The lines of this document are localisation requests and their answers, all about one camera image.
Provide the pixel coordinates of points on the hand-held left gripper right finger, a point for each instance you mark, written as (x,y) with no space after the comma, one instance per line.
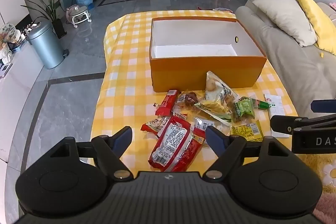
(215,138)

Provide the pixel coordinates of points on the grey sofa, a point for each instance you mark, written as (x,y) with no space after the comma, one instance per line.
(288,61)

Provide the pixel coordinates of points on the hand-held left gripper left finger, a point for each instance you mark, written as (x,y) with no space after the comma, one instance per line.
(123,138)

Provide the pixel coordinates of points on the red packet with yellow print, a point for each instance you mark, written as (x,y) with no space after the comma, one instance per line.
(196,142)

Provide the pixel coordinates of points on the clear packet of brown dates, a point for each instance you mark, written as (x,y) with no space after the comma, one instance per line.
(187,100)

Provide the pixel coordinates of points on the fluffy floral rug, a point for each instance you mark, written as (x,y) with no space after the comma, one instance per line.
(323,174)

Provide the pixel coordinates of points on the orange cardboard box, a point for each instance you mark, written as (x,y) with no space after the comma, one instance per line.
(204,74)

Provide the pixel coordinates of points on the red and white snack packet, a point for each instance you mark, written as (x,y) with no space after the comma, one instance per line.
(155,125)

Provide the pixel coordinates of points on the white low cabinet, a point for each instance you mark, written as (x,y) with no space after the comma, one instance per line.
(18,82)

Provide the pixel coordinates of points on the green snack packet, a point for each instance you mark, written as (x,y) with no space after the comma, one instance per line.
(244,108)

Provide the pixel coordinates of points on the beige pillow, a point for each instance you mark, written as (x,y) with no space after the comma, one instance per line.
(283,16)

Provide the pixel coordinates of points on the small wheeled stool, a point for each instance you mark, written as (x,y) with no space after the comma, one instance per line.
(78,11)

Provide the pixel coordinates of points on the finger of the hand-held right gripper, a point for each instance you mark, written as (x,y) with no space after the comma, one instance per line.
(286,123)
(323,105)

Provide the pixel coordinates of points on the clear bag of pastries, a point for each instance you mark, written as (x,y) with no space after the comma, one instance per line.
(218,98)

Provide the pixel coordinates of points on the potted long-leaf plant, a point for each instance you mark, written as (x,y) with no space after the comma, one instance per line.
(50,7)

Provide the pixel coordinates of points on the small yellow snack packet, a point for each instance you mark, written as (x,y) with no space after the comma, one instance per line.
(246,130)

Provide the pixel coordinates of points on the yellow checked tablecloth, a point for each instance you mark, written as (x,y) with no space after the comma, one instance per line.
(126,61)

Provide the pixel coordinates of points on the yellow pillow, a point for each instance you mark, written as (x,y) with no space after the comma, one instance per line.
(312,14)

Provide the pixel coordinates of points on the large red snack packet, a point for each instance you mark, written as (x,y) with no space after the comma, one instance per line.
(170,142)

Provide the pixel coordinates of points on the long red snack bar packet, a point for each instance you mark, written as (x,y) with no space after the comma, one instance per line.
(168,102)

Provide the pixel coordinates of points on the green sausage stick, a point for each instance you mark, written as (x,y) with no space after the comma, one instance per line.
(262,104)

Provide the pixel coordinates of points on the clear packet with white label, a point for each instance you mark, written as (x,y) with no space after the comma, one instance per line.
(202,124)

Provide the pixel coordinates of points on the floral ceramic jar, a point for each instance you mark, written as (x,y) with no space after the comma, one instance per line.
(9,32)

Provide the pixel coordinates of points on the grey pedal trash can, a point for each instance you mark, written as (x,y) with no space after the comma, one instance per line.
(44,43)

